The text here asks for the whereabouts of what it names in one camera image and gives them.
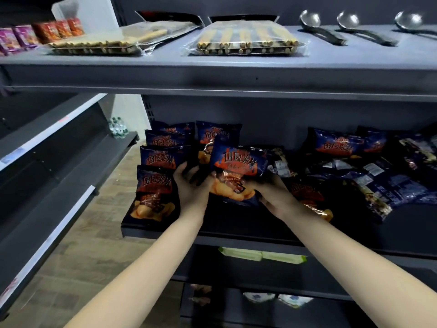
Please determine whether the person's right hand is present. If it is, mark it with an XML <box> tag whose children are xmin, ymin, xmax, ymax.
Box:
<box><xmin>251</xmin><ymin>173</ymin><xmax>303</xmax><ymax>221</ymax></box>

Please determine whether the person's left hand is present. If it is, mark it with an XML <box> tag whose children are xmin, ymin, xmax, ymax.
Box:
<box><xmin>173</xmin><ymin>162</ymin><xmax>218</xmax><ymax>221</ymax></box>

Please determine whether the blue chip snack packet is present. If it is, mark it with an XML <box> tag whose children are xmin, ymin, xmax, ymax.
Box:
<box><xmin>209</xmin><ymin>135</ymin><xmax>269</xmax><ymax>206</ymax></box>

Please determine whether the person's left forearm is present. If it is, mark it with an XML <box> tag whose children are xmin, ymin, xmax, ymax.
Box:
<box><xmin>65</xmin><ymin>210</ymin><xmax>207</xmax><ymax>328</ymax></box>

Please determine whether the person's right forearm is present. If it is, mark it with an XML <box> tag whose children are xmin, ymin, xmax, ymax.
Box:
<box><xmin>278</xmin><ymin>206</ymin><xmax>437</xmax><ymax>328</ymax></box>

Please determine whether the row of blue chip bags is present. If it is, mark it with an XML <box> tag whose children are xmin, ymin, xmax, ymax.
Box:
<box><xmin>129</xmin><ymin>120</ymin><xmax>242</xmax><ymax>223</ymax></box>

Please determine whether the light green packet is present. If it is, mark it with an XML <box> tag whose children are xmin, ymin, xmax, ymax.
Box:
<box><xmin>262</xmin><ymin>251</ymin><xmax>308</xmax><ymax>265</ymax></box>
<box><xmin>218</xmin><ymin>247</ymin><xmax>264</xmax><ymax>262</ymax></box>

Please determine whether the white and blue packet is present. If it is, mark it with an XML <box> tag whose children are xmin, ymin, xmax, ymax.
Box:
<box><xmin>278</xmin><ymin>294</ymin><xmax>313</xmax><ymax>309</ymax></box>
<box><xmin>242</xmin><ymin>292</ymin><xmax>276</xmax><ymax>303</ymax></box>

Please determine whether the cluster of water bottles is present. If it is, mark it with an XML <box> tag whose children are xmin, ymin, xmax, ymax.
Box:
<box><xmin>108</xmin><ymin>117</ymin><xmax>130</xmax><ymax>140</ymax></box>

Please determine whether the pile of dark snack bags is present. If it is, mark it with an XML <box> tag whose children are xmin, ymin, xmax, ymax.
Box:
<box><xmin>266</xmin><ymin>124</ymin><xmax>437</xmax><ymax>224</ymax></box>

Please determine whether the dark grey shelf unit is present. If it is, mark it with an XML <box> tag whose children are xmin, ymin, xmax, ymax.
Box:
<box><xmin>0</xmin><ymin>10</ymin><xmax>437</xmax><ymax>328</ymax></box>

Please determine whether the brown packet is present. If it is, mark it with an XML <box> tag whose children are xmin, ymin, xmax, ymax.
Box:
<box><xmin>189</xmin><ymin>283</ymin><xmax>213</xmax><ymax>307</ymax></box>

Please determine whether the clear pack of bamboo chopsticks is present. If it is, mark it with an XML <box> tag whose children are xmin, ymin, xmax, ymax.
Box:
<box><xmin>47</xmin><ymin>11</ymin><xmax>205</xmax><ymax>57</ymax></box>
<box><xmin>184</xmin><ymin>15</ymin><xmax>310</xmax><ymax>58</ymax></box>

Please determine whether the grey side shelf rack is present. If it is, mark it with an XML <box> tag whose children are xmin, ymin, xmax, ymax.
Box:
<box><xmin>0</xmin><ymin>93</ymin><xmax>139</xmax><ymax>320</ymax></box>

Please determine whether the metal ladle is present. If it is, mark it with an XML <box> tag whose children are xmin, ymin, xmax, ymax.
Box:
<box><xmin>299</xmin><ymin>10</ymin><xmax>347</xmax><ymax>47</ymax></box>
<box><xmin>395</xmin><ymin>11</ymin><xmax>437</xmax><ymax>36</ymax></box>
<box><xmin>337</xmin><ymin>11</ymin><xmax>399</xmax><ymax>47</ymax></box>

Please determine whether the orange snack packet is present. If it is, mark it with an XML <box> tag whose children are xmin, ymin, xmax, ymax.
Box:
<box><xmin>33</xmin><ymin>22</ymin><xmax>62</xmax><ymax>44</ymax></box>
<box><xmin>55</xmin><ymin>20</ymin><xmax>73</xmax><ymax>39</ymax></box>
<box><xmin>67</xmin><ymin>18</ymin><xmax>85</xmax><ymax>37</ymax></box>

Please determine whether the white box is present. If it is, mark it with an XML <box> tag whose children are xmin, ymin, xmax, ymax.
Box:
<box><xmin>51</xmin><ymin>0</ymin><xmax>119</xmax><ymax>32</ymax></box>

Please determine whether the purple snack packet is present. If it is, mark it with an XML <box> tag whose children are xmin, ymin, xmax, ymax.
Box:
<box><xmin>0</xmin><ymin>28</ymin><xmax>22</xmax><ymax>56</ymax></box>
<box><xmin>14</xmin><ymin>25</ymin><xmax>40</xmax><ymax>50</ymax></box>

